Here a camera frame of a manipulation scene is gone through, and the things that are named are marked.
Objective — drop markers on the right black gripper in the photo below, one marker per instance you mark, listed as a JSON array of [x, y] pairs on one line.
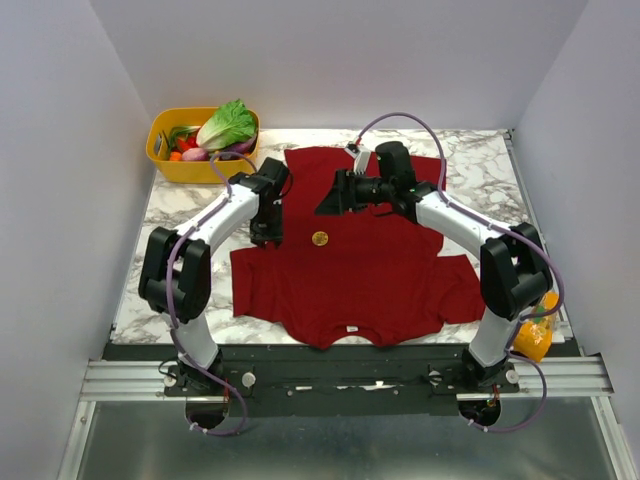
[[344, 190]]

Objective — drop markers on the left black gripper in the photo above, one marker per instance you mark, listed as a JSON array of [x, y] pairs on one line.
[[274, 234]]

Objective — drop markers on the round gold brooch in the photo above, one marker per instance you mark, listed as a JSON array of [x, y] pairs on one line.
[[320, 238]]

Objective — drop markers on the red t-shirt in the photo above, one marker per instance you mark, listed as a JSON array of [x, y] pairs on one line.
[[380, 278]]

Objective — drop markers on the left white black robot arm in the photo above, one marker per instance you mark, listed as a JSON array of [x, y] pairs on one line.
[[176, 276]]

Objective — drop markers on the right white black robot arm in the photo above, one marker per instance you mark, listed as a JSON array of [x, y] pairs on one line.
[[515, 272]]

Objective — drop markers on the pink radish toy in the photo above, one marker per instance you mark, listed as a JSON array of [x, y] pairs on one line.
[[195, 154]]

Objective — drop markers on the yellow plastic basket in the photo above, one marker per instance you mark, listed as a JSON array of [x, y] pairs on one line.
[[183, 122]]

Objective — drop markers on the green lettuce toy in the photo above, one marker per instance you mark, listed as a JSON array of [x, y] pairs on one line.
[[231, 123]]

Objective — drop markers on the red pepper toy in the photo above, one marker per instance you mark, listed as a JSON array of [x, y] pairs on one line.
[[185, 143]]

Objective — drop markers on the orange snack bag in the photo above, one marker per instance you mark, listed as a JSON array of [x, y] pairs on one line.
[[534, 338]]

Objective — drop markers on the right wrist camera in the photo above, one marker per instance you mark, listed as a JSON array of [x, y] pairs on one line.
[[360, 155]]

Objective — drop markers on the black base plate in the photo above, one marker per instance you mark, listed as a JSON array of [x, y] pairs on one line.
[[346, 380]]

